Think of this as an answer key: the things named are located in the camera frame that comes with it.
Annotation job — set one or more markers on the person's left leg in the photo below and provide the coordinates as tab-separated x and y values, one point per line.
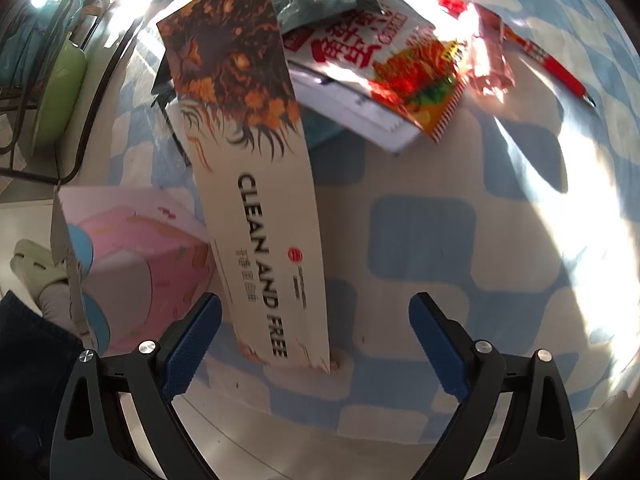
30	385

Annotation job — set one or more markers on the pale green slipper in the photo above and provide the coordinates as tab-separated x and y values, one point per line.
30	265

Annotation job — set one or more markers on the red pen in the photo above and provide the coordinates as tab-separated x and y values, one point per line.
555	67

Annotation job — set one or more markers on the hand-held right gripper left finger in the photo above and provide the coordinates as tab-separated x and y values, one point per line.
192	350

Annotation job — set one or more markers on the person's left sock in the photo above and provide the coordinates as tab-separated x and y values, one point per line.
55	305

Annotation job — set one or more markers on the black metal chair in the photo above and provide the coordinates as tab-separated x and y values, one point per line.
67	179

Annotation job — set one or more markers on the white paper leaflet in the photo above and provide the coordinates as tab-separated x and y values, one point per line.
350	110

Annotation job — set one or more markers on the blue checkered blanket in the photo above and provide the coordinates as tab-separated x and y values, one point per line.
425	240

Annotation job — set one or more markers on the red orange seasoning packet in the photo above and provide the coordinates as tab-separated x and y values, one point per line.
400	65

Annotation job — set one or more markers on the pink metallic cosmetic tube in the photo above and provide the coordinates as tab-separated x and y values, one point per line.
492	60

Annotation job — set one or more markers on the pink printed carton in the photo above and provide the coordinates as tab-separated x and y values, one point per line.
140	260

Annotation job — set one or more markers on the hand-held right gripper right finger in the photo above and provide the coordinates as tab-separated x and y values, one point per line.
440	345

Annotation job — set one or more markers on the tiger print cardboard box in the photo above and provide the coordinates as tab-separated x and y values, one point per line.
250	185

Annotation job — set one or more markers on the green basin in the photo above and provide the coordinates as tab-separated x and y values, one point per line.
60	100

